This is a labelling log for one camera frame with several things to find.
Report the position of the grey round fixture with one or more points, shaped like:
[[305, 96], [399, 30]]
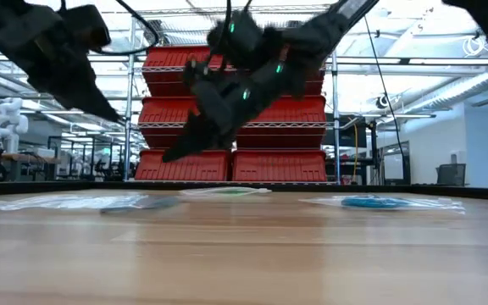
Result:
[[155, 31]]

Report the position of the red plastic storage bin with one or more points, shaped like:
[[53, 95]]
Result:
[[201, 169], [168, 55], [316, 87], [278, 165], [295, 110], [163, 110]]

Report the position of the grey office chair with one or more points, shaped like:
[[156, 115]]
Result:
[[450, 174]]

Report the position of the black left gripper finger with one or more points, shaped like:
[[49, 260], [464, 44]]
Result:
[[91, 101]]

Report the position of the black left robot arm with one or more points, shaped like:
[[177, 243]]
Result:
[[7, 29]]

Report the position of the black monitor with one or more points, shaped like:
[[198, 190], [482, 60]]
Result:
[[345, 131]]

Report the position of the black aluminium table frame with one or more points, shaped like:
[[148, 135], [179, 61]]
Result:
[[49, 187]]

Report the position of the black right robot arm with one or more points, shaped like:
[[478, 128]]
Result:
[[324, 34]]

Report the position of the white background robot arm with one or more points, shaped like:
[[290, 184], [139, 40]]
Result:
[[9, 123]]

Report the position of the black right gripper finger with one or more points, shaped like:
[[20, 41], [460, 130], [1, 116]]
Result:
[[193, 142]]

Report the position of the wooden workbench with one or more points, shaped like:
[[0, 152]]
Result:
[[15, 157]]

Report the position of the clear plastic zip bag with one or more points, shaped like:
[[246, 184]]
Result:
[[430, 205], [193, 191], [36, 202]]

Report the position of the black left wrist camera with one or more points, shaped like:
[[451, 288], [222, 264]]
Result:
[[85, 25]]

